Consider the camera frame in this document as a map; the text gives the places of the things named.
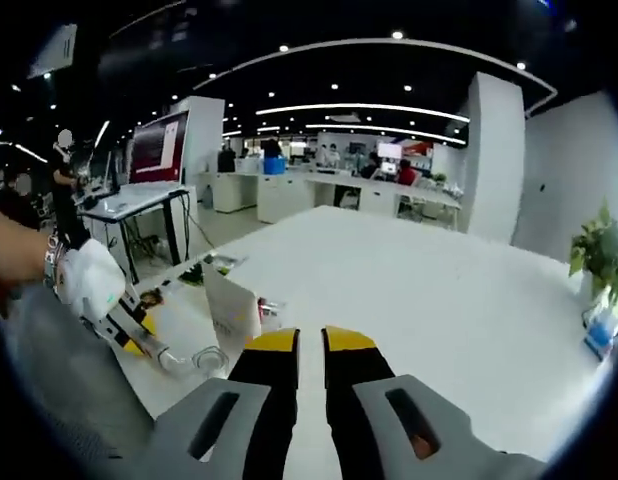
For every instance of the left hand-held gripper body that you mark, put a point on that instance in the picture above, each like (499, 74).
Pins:
(91, 280)

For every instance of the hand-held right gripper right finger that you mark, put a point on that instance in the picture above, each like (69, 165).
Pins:
(349, 400)

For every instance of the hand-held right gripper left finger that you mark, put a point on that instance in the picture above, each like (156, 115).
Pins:
(269, 400)

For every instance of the green black skincare sachet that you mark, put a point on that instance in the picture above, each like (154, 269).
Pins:
(194, 276)

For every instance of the clear skincare sachet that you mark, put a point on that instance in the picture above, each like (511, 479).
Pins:
(228, 263)

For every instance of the grey cloth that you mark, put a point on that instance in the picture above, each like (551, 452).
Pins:
(64, 390)

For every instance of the red-screen monitor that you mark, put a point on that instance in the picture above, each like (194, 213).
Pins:
(156, 150)

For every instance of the white office counter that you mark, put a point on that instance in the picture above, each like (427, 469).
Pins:
(289, 195)

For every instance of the blue bin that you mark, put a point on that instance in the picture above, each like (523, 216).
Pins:
(274, 166)

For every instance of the hanging white sign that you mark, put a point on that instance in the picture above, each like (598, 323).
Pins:
(54, 50)

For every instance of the blue box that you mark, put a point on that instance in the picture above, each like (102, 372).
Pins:
(601, 332)

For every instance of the potted green plant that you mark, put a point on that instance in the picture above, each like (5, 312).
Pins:
(601, 250)

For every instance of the wall screen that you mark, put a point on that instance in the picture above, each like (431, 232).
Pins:
(390, 150)

